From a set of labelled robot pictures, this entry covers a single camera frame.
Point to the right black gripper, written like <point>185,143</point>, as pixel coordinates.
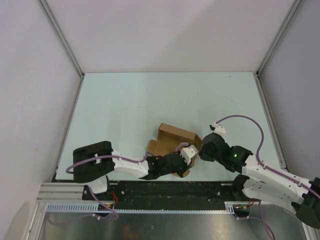
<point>203,155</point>

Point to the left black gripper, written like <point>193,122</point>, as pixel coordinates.
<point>185,167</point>

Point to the brown cardboard box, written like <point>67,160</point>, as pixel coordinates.
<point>169,139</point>

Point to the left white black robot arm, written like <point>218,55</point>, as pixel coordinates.
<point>92,163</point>

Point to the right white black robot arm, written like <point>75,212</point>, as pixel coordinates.
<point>257,180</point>

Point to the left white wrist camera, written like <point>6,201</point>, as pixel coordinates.
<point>189,153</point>

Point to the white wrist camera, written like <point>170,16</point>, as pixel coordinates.
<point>189,153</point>
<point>218,129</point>

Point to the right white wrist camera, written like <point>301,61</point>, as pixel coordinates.
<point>218,129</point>

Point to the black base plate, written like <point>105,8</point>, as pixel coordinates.
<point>122,191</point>

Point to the grey slotted cable duct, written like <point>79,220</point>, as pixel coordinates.
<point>94,207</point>

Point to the aluminium rail beam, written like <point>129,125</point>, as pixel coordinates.
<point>60,192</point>

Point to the right aluminium frame post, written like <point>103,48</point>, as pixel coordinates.
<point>284,27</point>

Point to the aluminium frame post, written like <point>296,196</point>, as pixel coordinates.
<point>53,22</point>
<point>284,27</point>

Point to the left aluminium frame post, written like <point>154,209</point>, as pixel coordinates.
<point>53,22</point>

